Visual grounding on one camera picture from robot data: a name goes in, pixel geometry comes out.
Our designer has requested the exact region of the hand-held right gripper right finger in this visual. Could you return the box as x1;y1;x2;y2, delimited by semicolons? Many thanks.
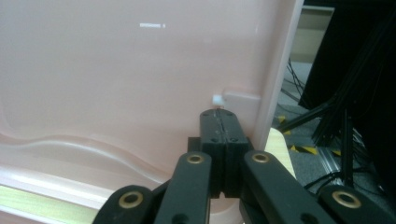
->
223;109;254;198

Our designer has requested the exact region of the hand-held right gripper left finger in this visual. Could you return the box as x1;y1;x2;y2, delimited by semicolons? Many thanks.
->
187;108;226;199

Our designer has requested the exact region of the pink storage box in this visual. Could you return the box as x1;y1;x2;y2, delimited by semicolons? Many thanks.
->
0;0;304;224

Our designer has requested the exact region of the yellow black floor tape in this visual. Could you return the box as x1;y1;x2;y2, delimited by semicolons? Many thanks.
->
289;144;318;156
277;115;292;135

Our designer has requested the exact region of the black metal stand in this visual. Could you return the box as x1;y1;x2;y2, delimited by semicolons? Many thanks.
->
277;8;396;189

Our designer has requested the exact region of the beige wooden desk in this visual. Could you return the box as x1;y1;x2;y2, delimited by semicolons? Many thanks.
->
290;5;336;64

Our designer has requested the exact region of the black curtain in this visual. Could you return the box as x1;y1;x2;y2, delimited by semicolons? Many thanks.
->
298;0;396;113

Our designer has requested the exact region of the bundle of black floor cables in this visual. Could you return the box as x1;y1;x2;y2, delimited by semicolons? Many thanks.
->
279;58;308;105

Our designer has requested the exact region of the black floor cable by stand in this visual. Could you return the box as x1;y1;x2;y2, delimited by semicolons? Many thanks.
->
303;169;345;191

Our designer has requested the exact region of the aluminium floor rail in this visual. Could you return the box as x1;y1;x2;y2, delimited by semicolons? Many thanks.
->
317;146;347;175

